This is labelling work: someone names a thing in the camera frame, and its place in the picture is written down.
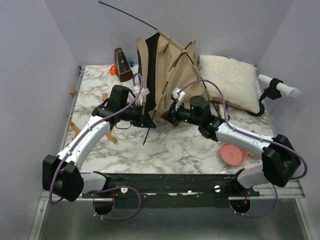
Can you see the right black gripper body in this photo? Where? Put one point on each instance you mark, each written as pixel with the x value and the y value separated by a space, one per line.
pixel 181 114

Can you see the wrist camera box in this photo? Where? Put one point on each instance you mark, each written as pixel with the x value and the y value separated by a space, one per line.
pixel 177 96
pixel 144 92

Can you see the orange plastic cup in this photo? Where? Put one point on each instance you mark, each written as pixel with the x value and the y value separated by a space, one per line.
pixel 113 70

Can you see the brown wooden metronome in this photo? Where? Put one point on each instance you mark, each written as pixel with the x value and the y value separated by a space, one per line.
pixel 122 68

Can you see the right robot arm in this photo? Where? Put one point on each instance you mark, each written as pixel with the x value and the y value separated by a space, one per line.
pixel 279 162

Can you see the white microphone on mount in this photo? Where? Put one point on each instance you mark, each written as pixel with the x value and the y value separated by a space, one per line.
pixel 274 91

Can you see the white fluffy pillow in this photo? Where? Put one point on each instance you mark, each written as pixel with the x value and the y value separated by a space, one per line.
pixel 236 80

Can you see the blue small toy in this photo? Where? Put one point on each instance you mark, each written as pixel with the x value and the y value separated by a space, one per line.
pixel 131 63

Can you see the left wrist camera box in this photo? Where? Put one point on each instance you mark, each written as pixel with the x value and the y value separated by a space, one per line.
pixel 144 92

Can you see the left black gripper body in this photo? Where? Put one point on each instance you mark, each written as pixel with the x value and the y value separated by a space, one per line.
pixel 134 114

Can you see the pink cat-ear pet bowl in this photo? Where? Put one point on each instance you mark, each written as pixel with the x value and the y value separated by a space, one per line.
pixel 232 155

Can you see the wooden stand frame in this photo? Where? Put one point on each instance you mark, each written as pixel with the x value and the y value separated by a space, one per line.
pixel 77 131

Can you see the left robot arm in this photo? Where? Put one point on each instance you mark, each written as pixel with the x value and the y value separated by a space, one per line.
pixel 61 173

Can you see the wooden block on edge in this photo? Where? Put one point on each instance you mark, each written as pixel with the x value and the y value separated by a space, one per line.
pixel 73 92

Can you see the small wooden block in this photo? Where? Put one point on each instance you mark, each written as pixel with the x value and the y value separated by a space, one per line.
pixel 104 96

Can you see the wooden toy car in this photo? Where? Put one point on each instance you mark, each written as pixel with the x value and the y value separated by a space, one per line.
pixel 220 109

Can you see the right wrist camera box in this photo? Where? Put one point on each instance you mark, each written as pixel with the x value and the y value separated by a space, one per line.
pixel 177 96

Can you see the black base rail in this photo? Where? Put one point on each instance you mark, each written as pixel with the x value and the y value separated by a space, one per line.
pixel 171 190

